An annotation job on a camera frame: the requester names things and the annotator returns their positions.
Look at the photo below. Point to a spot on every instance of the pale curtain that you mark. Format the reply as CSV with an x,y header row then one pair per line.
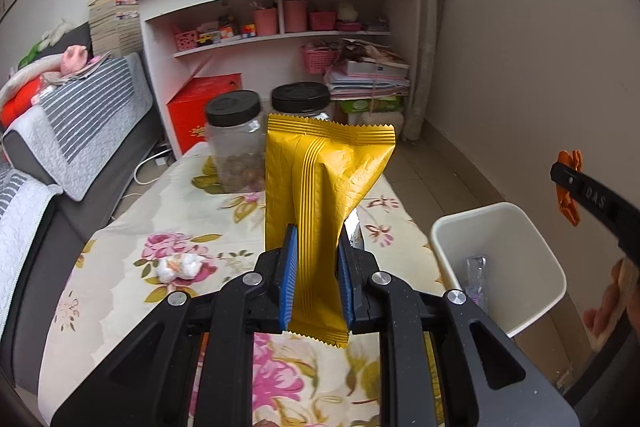
x,y
425,57

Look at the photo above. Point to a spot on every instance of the stack of books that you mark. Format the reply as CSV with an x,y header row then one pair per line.
x,y
112,24

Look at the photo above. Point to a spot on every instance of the yellow snack wrapper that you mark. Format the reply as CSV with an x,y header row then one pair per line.
x,y
320,187

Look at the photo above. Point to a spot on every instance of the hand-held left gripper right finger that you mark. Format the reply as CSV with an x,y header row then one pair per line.
x,y
346,292

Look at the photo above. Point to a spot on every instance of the white shelf unit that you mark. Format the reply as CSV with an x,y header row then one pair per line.
x,y
160,37

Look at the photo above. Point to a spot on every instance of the small pink lattice basket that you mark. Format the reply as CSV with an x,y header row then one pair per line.
x,y
186,41

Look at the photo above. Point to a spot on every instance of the grey striped quilted blanket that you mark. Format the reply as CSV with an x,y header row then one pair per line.
x,y
85,117
20,227

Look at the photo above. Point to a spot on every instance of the clear crushed plastic bottle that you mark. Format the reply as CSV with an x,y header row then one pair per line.
x,y
475,277

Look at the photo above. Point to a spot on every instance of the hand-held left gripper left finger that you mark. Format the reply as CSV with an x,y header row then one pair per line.
x,y
289,287

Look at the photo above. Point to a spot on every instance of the clear jar with black lid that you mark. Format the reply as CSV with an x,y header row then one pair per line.
x,y
235,142

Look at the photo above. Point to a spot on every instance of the pale plush toy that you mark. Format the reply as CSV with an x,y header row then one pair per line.
x,y
346,12

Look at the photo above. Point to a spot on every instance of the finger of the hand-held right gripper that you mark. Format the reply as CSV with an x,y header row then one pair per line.
x,y
595,199

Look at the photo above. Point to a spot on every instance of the green white box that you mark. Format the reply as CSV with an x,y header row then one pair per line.
x,y
372,106

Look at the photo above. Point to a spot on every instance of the grey sofa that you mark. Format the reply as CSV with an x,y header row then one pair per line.
x,y
35,257

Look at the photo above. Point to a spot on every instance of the crumpled white tissue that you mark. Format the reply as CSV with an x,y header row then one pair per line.
x,y
177,267

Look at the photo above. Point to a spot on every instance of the pink tray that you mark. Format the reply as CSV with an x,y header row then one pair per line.
x,y
349,26

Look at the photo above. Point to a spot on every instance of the person's right hand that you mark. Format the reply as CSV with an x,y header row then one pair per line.
x,y
612,302

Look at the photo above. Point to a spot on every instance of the large pink lattice basket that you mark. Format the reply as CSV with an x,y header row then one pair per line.
x,y
319,59

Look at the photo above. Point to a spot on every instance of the colourful small toys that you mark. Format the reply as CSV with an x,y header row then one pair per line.
x,y
225,31

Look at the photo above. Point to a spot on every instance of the red cardboard box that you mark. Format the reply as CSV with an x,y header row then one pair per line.
x,y
192,117

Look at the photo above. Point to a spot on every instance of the pink plush toy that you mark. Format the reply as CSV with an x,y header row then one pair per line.
x,y
75,59

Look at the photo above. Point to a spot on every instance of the orange peel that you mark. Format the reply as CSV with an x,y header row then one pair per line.
x,y
570,207

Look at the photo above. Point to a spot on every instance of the pink square container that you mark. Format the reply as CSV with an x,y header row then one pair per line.
x,y
322,21

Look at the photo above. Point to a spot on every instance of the red orange cloth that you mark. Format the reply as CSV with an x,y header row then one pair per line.
x,y
17,102

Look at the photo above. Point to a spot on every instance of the stack of papers and notebooks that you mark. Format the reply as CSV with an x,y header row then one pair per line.
x,y
365,77

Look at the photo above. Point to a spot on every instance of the white textured bag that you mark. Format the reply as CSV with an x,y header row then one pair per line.
x,y
382,124

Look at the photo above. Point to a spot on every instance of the purple label nut jar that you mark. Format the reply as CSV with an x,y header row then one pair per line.
x,y
300,97

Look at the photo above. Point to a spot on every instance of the pink cup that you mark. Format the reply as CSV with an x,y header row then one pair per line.
x,y
265,23
295,17

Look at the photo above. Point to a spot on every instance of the white plush toy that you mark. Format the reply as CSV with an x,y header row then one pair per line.
x,y
57,32

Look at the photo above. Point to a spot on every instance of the white trash bin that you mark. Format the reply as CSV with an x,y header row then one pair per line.
x,y
505,227

